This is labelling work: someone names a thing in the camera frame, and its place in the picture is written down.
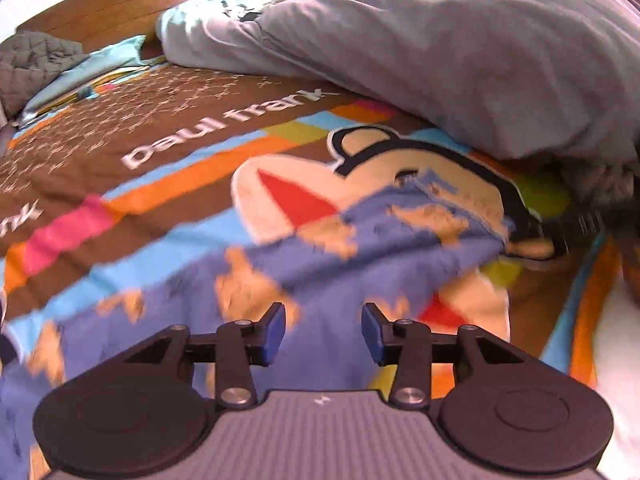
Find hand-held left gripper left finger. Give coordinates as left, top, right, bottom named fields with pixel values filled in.
left=122, top=302, right=287, bottom=408

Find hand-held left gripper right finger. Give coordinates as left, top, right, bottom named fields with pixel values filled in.
left=361, top=302, right=527, bottom=408

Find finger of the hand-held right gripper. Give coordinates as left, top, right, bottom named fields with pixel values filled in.
left=512, top=210, right=606, bottom=263

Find blue printed pants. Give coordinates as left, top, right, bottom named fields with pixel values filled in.
left=0, top=170, right=521, bottom=480

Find grey duvet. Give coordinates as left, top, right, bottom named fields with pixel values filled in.
left=157, top=0, right=640, bottom=162

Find colourful printed bed sheet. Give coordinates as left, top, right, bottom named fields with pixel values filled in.
left=0, top=55, right=626, bottom=480

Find wooden headboard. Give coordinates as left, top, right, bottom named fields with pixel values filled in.
left=15, top=0, right=253, bottom=61

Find brown quilted jacket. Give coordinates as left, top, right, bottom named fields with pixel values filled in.
left=0, top=30, right=90, bottom=117

